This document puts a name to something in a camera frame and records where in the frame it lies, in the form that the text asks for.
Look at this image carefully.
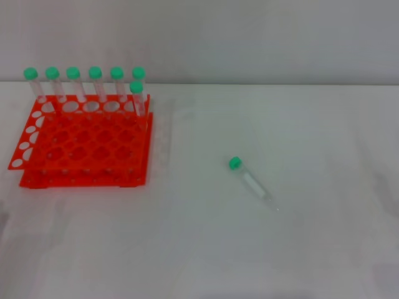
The orange plastic test tube rack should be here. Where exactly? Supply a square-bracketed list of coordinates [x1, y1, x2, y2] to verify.
[7, 93, 155, 190]

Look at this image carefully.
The clear tube with green cap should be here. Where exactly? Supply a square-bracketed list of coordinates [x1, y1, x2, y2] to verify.
[23, 67, 47, 104]
[45, 66, 67, 104]
[228, 155, 280, 213]
[129, 80, 148, 118]
[110, 66, 128, 103]
[65, 66, 87, 103]
[132, 66, 147, 94]
[88, 65, 107, 104]

